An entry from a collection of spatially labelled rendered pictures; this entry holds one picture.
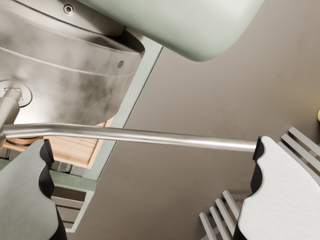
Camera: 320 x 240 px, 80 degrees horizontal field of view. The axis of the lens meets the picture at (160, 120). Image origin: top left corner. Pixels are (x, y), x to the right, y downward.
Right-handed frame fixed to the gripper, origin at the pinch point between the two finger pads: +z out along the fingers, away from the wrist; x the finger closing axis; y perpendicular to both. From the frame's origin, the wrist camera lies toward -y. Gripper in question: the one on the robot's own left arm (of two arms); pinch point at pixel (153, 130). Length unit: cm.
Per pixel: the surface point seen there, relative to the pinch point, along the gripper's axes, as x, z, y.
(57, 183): -38, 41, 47
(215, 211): 68, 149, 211
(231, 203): 81, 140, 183
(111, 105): -7.3, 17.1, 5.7
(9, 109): -13.0, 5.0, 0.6
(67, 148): -32, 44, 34
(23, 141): -26.1, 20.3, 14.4
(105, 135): -4.5, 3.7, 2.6
